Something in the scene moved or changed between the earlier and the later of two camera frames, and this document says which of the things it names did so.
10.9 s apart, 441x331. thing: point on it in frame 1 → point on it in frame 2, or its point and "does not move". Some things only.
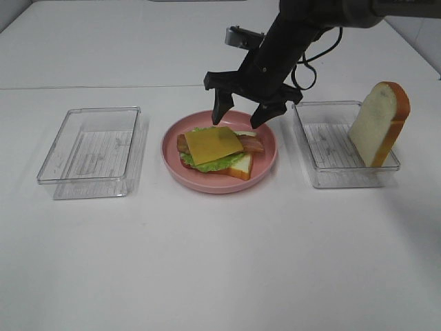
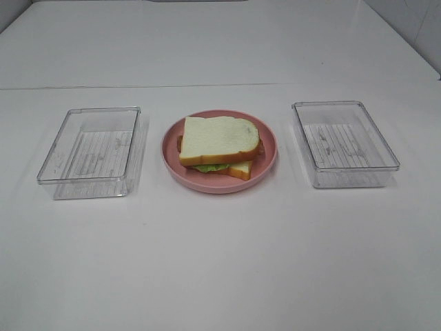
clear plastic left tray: x=96 y=153 does not move
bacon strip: x=182 y=143 does not move
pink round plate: x=201 y=181 does not move
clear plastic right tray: x=333 y=158 does not move
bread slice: x=379 y=121 → x=217 y=138
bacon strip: x=250 y=143 → x=260 y=151
